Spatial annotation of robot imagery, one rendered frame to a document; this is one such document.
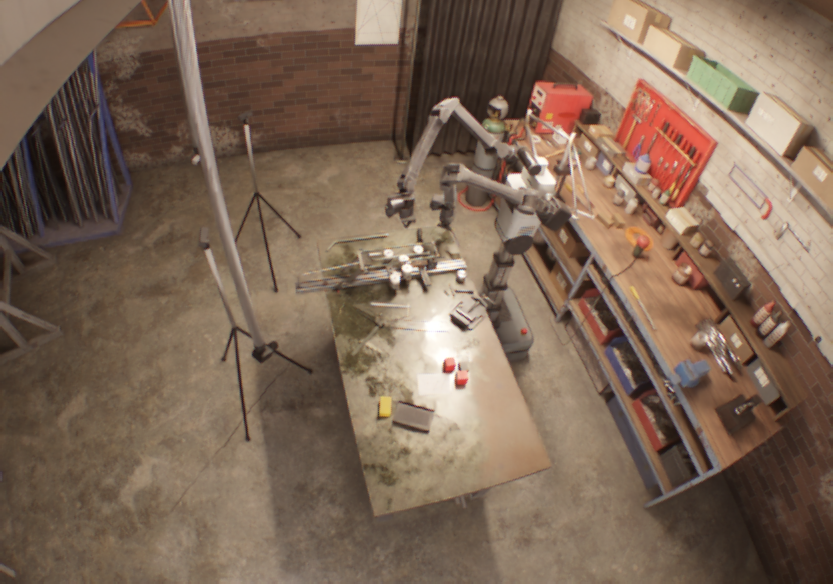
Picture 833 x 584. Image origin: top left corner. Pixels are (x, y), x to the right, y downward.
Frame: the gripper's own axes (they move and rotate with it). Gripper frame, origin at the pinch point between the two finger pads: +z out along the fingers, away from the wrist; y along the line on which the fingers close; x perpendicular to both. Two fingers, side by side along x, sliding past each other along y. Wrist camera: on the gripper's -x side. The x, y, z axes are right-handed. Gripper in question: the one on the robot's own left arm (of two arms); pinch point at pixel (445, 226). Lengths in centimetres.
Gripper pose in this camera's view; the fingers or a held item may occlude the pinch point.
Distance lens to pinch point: 247.3
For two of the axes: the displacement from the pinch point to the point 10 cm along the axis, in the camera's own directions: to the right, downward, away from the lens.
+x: 8.9, 4.0, -2.3
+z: -1.0, 6.6, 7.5
